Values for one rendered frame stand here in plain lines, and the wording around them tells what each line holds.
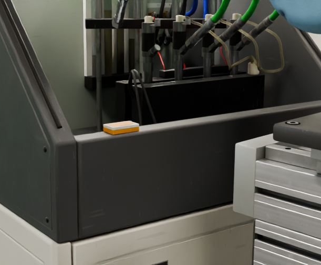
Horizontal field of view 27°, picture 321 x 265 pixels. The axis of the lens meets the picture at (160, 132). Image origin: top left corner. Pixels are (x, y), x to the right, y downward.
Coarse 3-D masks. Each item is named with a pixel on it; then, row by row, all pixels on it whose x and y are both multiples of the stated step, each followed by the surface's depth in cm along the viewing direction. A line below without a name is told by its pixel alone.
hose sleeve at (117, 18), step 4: (120, 0) 118; (124, 0) 118; (120, 4) 119; (124, 4) 119; (116, 8) 121; (120, 8) 120; (124, 8) 120; (116, 12) 122; (120, 12) 121; (124, 12) 122; (116, 16) 123; (120, 16) 122; (116, 20) 124; (120, 20) 124
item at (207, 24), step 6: (138, 0) 150; (228, 0) 126; (138, 6) 150; (222, 6) 127; (138, 12) 151; (216, 12) 128; (222, 12) 127; (138, 18) 151; (210, 18) 130; (216, 18) 129; (204, 24) 131; (210, 24) 130; (198, 30) 133; (204, 30) 132; (192, 36) 135; (198, 36) 134; (186, 42) 137; (192, 42) 135
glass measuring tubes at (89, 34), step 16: (112, 0) 159; (128, 0) 161; (112, 16) 160; (128, 16) 162; (112, 32) 161; (128, 32) 163; (112, 48) 162; (128, 48) 165; (112, 64) 163; (128, 64) 166; (96, 80) 158; (112, 80) 160
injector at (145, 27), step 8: (144, 24) 133; (144, 32) 134; (152, 32) 134; (144, 40) 134; (152, 40) 134; (144, 48) 134; (152, 48) 133; (144, 56) 135; (152, 56) 135; (144, 64) 136; (152, 64) 136; (144, 72) 136; (144, 80) 137
